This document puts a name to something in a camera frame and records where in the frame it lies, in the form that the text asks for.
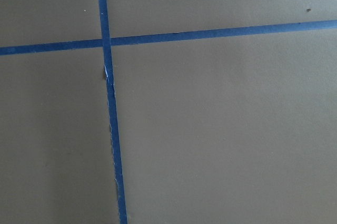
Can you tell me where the blue tape strip crosswise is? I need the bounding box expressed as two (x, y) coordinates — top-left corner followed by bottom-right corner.
(1, 19), (336, 56)

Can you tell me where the brown paper table cover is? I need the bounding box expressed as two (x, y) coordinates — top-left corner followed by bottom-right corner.
(1, 0), (336, 223)

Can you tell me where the blue tape strip lengthwise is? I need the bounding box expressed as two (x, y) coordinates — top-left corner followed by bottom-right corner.
(98, 0), (128, 223)

